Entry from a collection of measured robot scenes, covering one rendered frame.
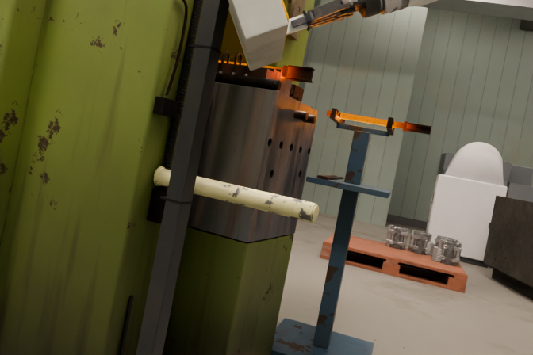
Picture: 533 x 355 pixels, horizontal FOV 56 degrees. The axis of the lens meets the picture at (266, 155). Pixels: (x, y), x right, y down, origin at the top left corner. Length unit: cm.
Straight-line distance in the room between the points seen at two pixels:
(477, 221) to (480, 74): 360
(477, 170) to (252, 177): 431
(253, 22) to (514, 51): 804
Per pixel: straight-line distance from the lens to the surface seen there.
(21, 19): 157
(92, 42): 146
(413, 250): 448
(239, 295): 149
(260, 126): 144
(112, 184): 134
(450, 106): 849
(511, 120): 865
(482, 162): 559
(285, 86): 164
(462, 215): 554
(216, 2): 106
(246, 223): 145
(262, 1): 90
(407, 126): 202
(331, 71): 753
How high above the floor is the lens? 74
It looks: level
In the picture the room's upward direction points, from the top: 11 degrees clockwise
